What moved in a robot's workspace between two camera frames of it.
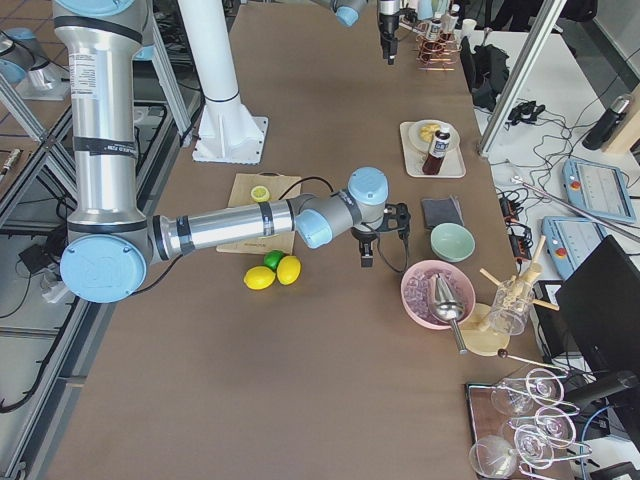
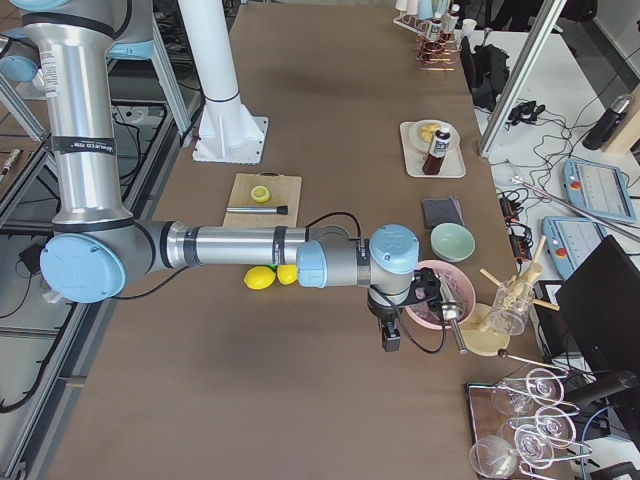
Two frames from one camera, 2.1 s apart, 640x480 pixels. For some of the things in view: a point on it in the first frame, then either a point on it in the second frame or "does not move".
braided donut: [428, 131] does not move
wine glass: [555, 427] does not move
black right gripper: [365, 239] to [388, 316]
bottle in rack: [434, 33] does not move
